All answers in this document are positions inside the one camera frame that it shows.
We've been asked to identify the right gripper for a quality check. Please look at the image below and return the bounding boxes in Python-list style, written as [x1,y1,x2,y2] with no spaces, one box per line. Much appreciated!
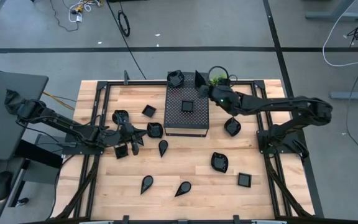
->
[198,82,241,114]

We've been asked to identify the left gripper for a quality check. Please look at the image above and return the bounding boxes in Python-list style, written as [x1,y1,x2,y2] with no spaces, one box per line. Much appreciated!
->
[106,123,149,156]

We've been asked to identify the black teardrop mini plate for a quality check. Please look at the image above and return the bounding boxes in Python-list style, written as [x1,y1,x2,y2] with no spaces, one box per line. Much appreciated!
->
[174,181,192,198]
[158,139,169,158]
[140,175,154,195]
[195,70,208,89]

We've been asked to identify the black square mini plate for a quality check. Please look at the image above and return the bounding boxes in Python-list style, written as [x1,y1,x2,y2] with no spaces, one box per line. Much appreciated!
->
[141,104,157,118]
[114,144,129,160]
[180,100,195,113]
[237,172,252,188]

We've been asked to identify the black wavy mini plate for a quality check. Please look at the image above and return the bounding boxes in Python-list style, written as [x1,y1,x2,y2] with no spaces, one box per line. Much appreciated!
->
[224,117,242,138]
[112,110,130,125]
[147,122,164,139]
[211,151,229,174]
[167,70,185,88]

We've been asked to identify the green plant in white pot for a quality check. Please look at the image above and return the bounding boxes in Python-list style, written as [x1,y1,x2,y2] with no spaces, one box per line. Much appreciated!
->
[209,74,229,88]

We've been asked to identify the black perforated metal shelf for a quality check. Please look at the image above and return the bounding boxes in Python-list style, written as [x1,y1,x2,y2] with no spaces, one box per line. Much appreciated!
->
[163,71,210,138]

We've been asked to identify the black desk leg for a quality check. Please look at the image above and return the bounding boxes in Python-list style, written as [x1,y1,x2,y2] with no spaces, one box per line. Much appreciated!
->
[14,133,65,208]

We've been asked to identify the grey desk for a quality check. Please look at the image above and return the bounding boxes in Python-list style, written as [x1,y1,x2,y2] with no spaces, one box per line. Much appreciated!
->
[0,70,49,161]

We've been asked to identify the black plastic part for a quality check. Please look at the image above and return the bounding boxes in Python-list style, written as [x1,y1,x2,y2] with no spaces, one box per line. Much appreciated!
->
[4,89,21,106]

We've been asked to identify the black computer mouse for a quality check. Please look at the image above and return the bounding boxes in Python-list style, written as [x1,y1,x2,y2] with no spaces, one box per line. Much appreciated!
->
[0,170,14,202]

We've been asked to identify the grey table foot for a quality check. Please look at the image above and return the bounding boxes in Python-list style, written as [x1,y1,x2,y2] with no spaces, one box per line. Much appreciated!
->
[305,0,358,22]
[329,90,358,101]

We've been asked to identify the yellow cable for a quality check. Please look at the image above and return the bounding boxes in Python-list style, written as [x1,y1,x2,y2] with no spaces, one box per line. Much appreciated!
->
[42,90,76,111]

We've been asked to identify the black coiled cable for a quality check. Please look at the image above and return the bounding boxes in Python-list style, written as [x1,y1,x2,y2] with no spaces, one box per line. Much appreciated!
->
[106,0,147,80]

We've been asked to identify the white power strip cables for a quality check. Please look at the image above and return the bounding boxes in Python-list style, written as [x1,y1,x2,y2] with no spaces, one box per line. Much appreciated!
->
[68,0,102,23]

